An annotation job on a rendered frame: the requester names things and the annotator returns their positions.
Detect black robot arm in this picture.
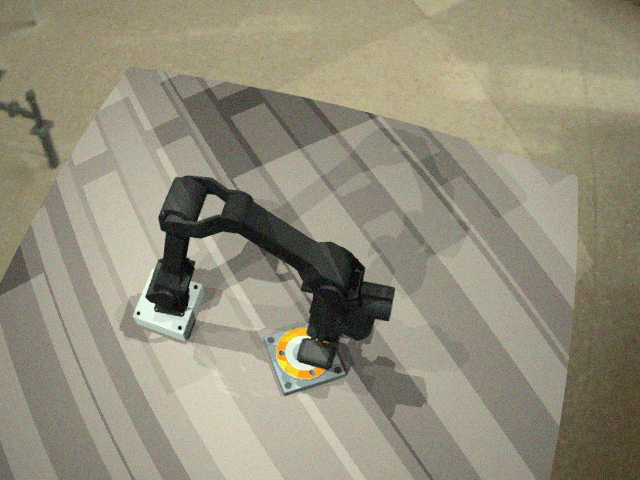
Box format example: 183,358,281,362
145,176,395,341

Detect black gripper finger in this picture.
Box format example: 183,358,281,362
306,324,341,343

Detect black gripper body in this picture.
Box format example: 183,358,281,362
297,301,346,369

